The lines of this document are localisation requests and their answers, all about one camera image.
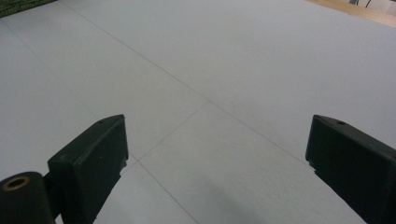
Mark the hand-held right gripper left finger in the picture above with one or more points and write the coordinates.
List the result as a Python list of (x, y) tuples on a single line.
[(90, 161)]

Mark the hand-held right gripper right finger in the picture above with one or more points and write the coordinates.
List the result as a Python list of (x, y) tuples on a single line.
[(355, 161)]

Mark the green woven mat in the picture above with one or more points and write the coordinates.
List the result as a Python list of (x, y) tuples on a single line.
[(18, 5)]

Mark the metal stand leg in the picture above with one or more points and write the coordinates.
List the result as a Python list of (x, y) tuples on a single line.
[(355, 2)]

